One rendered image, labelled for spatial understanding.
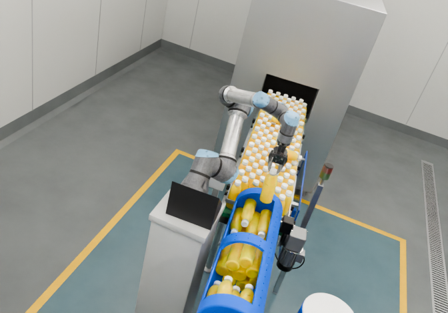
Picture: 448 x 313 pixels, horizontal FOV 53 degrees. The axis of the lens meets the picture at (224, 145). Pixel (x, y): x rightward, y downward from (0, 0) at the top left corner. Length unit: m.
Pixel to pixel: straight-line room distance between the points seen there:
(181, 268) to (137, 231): 1.44
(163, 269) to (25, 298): 1.20
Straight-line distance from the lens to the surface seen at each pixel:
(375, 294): 4.19
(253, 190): 2.58
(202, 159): 2.34
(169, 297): 2.74
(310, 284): 3.96
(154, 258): 2.58
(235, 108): 2.55
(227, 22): 6.94
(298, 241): 2.98
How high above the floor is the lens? 2.75
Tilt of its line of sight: 32 degrees down
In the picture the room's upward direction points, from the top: 15 degrees clockwise
